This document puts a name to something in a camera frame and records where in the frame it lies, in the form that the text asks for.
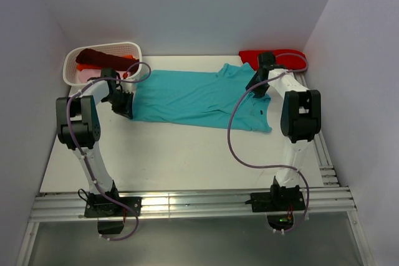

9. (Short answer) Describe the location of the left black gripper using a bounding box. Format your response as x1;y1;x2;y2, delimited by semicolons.
103;90;133;119

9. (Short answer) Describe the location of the teal t shirt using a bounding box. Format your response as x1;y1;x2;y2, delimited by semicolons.
133;64;272;133

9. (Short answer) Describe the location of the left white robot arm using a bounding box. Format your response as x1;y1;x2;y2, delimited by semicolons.
55;69;133;216

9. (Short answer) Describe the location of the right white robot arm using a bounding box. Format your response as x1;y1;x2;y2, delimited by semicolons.
246;51;321;210

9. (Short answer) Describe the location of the red folded t shirt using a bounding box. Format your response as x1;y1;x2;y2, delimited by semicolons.
238;49;307;70

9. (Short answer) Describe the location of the pink rolled shirt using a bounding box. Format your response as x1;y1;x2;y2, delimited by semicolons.
78;69;101;83

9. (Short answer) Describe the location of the orange rolled shirt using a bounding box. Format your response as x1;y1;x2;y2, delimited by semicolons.
76;55;137;71

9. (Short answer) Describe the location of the dark red rolled shirt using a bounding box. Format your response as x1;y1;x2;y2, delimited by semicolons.
75;48;138;71

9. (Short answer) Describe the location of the white plastic basket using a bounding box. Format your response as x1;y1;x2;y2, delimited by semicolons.
62;42;143;87

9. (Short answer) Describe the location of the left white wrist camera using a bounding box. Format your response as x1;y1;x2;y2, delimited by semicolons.
122;72;135;79

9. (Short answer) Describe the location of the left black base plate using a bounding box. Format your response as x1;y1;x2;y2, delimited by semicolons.
84;194;142;237

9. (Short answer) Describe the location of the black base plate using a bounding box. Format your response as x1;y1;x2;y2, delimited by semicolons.
84;194;142;237
245;191;306;233

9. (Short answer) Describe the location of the aluminium right side rail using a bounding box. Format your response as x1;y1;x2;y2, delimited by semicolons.
292;70;340;189

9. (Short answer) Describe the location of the aluminium rail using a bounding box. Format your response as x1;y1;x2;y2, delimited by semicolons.
292;70;340;189
16;187;375;265

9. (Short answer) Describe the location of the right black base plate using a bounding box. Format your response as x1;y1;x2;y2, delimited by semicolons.
245;191;306;233

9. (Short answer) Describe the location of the aluminium front rail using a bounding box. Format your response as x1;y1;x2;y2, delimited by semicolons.
16;187;375;265

